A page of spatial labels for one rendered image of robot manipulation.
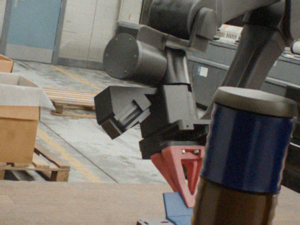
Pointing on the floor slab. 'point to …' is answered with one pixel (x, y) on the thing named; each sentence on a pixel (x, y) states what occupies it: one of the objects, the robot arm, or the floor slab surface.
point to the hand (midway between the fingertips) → (189, 201)
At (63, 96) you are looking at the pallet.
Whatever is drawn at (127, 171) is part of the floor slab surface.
